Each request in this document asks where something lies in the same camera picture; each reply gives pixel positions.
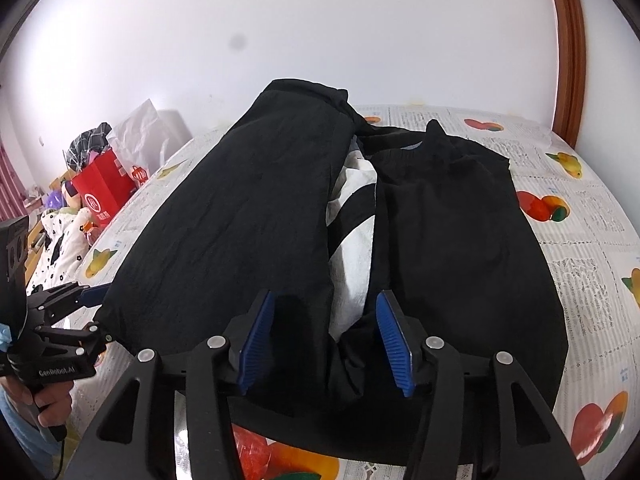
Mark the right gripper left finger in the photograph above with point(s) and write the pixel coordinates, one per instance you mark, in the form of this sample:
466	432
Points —
132	435

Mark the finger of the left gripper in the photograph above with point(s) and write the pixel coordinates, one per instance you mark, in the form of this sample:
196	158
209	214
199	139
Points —
93	296
100	338

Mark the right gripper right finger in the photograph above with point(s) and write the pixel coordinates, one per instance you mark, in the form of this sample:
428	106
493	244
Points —
481	412

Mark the black white blue jacket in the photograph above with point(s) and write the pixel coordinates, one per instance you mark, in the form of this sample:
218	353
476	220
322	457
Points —
304	198

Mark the person's left hand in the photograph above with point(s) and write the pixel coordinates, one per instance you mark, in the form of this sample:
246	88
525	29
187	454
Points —
49	407

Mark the white flower print quilt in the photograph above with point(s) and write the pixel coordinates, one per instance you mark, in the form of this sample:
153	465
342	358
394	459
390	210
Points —
61	259

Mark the purple plush toy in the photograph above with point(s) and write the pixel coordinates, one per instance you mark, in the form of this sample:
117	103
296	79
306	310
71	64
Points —
64	196

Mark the red paper shopping bag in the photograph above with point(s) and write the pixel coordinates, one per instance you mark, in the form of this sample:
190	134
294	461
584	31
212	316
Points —
104	187

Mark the grey plaid cloth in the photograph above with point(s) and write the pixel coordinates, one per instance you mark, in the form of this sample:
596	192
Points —
84	149

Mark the white Miniso plastic bag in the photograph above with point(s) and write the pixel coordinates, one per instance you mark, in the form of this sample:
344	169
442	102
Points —
143	142

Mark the fruit print tablecloth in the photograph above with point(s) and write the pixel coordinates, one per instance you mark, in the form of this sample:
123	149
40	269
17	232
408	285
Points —
590	245

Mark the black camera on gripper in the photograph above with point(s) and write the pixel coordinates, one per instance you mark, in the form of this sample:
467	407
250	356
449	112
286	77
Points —
13	254

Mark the brown wooden door frame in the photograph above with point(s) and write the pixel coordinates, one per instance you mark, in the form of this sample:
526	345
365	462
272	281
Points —
572	69

